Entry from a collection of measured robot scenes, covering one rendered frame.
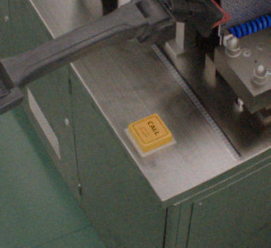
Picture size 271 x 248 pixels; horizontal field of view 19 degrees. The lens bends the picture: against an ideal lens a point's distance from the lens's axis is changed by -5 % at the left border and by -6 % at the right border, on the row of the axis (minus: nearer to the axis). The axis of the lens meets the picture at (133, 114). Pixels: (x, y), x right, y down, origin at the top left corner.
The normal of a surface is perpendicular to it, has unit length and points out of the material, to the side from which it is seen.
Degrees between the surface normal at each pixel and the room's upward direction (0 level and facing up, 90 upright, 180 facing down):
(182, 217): 90
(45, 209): 0
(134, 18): 22
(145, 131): 0
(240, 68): 0
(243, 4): 90
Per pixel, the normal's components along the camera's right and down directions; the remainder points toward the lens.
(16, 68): 0.31, -0.41
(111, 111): 0.00, -0.62
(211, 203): 0.48, 0.69
